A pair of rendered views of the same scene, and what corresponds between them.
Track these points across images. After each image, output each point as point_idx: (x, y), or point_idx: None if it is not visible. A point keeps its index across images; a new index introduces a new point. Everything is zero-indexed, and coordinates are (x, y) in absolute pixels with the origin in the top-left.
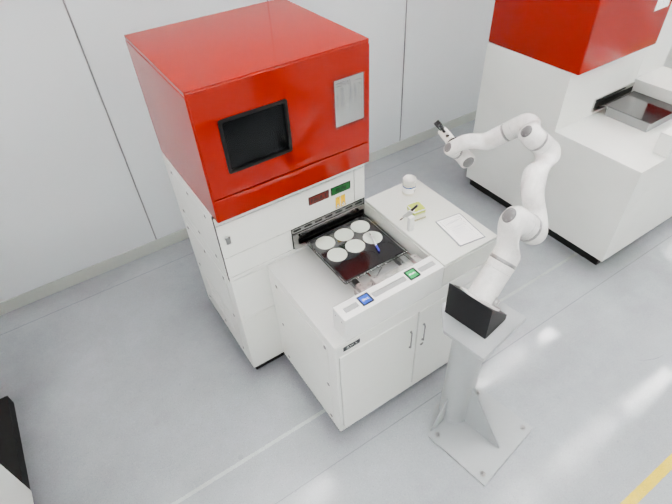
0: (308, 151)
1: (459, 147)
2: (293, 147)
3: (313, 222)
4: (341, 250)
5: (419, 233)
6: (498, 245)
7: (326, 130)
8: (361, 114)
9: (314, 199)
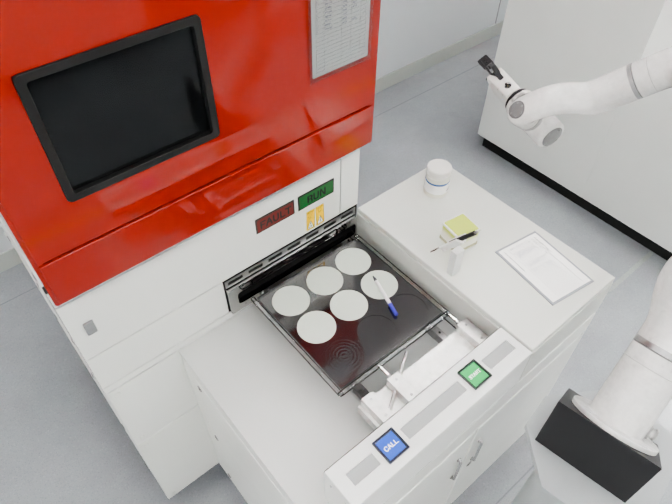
0: (254, 133)
1: (542, 110)
2: (221, 128)
3: (265, 261)
4: (323, 316)
5: (471, 278)
6: (659, 324)
7: (292, 86)
8: (363, 49)
9: (267, 221)
